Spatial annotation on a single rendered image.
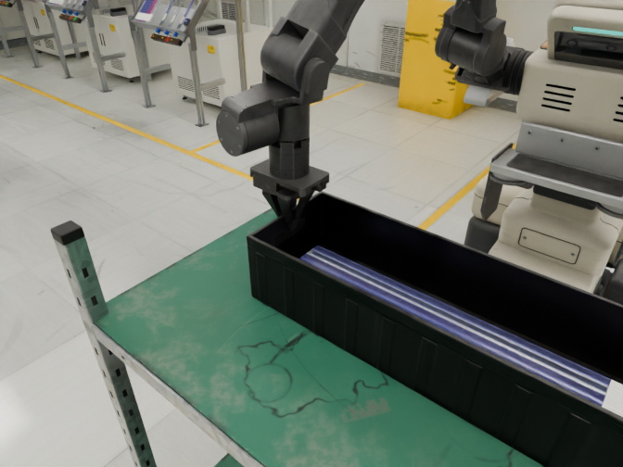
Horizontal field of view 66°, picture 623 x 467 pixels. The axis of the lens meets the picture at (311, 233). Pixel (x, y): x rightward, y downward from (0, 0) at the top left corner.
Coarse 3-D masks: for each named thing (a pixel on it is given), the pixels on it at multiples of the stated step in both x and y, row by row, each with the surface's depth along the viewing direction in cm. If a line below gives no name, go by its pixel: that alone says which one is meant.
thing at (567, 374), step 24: (312, 264) 73; (336, 264) 73; (360, 288) 68; (384, 288) 68; (408, 288) 68; (432, 312) 64; (456, 312) 64; (480, 336) 60; (504, 336) 60; (528, 360) 57; (552, 360) 57; (576, 384) 54; (600, 384) 54
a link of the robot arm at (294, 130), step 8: (288, 104) 61; (296, 104) 62; (280, 112) 62; (288, 112) 62; (296, 112) 62; (304, 112) 63; (280, 120) 62; (288, 120) 62; (296, 120) 62; (304, 120) 63; (280, 128) 63; (288, 128) 63; (296, 128) 63; (304, 128) 64; (280, 136) 64; (288, 136) 63; (296, 136) 64; (304, 136) 64; (296, 144) 65
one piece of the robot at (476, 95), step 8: (512, 40) 98; (472, 88) 100; (480, 88) 100; (488, 88) 99; (464, 96) 101; (472, 96) 100; (480, 96) 99; (472, 104) 101; (480, 104) 100; (488, 104) 100
